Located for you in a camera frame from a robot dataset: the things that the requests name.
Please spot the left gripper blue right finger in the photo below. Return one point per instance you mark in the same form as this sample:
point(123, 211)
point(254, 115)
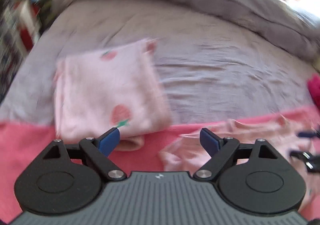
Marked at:
point(222, 155)

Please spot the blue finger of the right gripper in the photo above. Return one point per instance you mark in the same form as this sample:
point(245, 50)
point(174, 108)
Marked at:
point(312, 162)
point(312, 133)

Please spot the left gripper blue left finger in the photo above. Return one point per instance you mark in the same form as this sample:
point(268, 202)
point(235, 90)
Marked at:
point(95, 155)

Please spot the pink strawberry print shirt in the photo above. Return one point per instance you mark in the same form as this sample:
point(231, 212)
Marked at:
point(264, 182)

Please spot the pink strawberry pants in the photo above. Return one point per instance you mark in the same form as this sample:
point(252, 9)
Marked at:
point(115, 87)

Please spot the lilac butterfly bed sheet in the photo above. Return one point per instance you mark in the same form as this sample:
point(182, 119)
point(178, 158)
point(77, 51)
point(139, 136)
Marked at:
point(212, 70)

